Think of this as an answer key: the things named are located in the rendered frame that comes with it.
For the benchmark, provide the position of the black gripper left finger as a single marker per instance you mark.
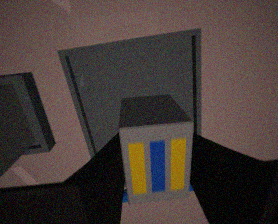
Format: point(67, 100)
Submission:
point(92, 195)

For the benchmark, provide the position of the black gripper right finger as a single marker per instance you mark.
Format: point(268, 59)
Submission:
point(231, 187)

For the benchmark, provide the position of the blue bar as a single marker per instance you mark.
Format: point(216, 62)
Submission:
point(125, 199)

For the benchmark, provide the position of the grey box with blue and yellow stripes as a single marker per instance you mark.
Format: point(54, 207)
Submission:
point(156, 138)

